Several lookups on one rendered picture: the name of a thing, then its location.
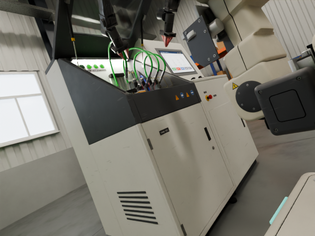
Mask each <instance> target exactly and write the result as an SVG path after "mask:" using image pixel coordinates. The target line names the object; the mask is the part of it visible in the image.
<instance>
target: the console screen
mask: <svg viewBox="0 0 315 236"><path fill-rule="evenodd" d="M155 50H156V51H157V53H158V54H159V55H160V56H161V57H162V58H163V59H164V61H165V63H166V66H167V68H168V69H169V71H170V72H171V74H174V75H176V76H184V75H192V74H198V73H197V71H196V70H195V69H194V67H193V66H192V64H191V63H190V62H189V60H188V59H187V57H186V56H185V54H184V53H183V51H182V50H176V49H162V48H155Z"/></svg>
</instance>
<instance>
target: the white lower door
mask: <svg viewBox="0 0 315 236"><path fill-rule="evenodd" d="M141 126H142V129H143V131H144V134H145V136H146V139H147V141H148V144H149V147H150V149H151V151H152V154H153V157H154V159H155V162H156V164H157V167H158V170H159V172H160V175H161V177H162V180H163V182H164V185H165V187H166V190H167V193H168V195H169V198H170V200H171V203H172V206H173V208H174V210H175V213H176V215H177V218H178V221H179V223H180V226H181V229H182V231H183V234H184V236H199V235H200V233H201V232H202V231H203V229H204V228H205V226H206V225H207V223H208V222H209V221H210V219H211V218H212V216H213V215H214V213H215V212H216V210H217V209H218V208H219V206H220V205H221V203H222V202H223V200H224V199H225V198H226V196H227V194H228V193H229V192H230V190H231V189H232V187H233V183H232V180H231V178H230V176H229V173H228V171H227V168H226V166H225V163H224V160H223V158H222V155H221V153H220V151H219V148H218V146H217V143H216V141H215V138H214V136H213V133H212V131H211V128H210V125H209V123H208V121H207V118H206V116H205V113H204V111H203V108H202V106H201V103H197V104H195V105H192V106H189V107H186V108H184V109H181V110H178V111H175V112H172V113H169V114H167V115H164V116H161V117H158V118H156V119H153V120H150V121H147V122H144V123H142V124H141Z"/></svg>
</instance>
